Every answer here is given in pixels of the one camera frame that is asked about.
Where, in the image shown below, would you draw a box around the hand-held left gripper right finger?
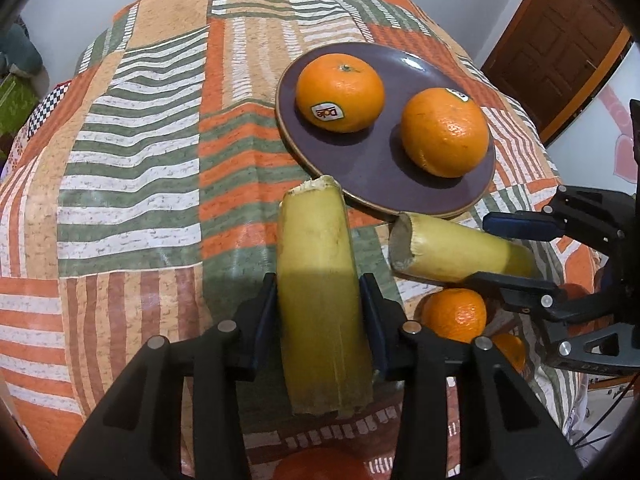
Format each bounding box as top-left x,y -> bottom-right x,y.
359,272 -> 583,480

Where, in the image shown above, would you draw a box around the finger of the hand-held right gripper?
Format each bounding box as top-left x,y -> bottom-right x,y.
462,270 -> 621,323
482,185 -> 626,261

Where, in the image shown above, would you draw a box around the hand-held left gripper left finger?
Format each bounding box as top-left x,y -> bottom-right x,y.
57,272 -> 281,480

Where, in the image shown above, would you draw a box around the small tangerine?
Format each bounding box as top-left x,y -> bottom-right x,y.
420,288 -> 487,345
492,332 -> 527,373

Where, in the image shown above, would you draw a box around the yellow sugarcane piece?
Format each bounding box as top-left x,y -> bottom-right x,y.
389,212 -> 541,286
277,175 -> 375,417

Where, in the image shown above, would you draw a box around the purple round plate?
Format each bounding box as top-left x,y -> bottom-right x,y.
275,42 -> 497,218

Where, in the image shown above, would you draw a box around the red tomato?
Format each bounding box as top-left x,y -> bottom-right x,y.
274,447 -> 373,480

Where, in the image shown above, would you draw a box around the large orange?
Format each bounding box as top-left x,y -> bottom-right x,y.
401,87 -> 491,179

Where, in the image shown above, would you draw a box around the white wardrobe door pink hearts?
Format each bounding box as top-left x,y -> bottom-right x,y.
545,45 -> 640,196

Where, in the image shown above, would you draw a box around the brown wooden door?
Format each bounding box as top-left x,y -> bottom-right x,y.
480,0 -> 633,146

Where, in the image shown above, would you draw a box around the patchwork striped blanket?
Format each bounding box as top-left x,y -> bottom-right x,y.
0,0 -> 606,480

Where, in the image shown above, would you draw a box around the orange with white label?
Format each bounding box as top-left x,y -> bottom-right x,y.
295,53 -> 386,134

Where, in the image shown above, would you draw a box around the black white checkered cloth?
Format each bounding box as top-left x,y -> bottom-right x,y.
27,82 -> 71,136

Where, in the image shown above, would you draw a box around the green storage box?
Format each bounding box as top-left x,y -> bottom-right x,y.
0,75 -> 38,136

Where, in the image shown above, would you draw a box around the grey plush toy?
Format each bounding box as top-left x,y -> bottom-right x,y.
0,22 -> 43,76

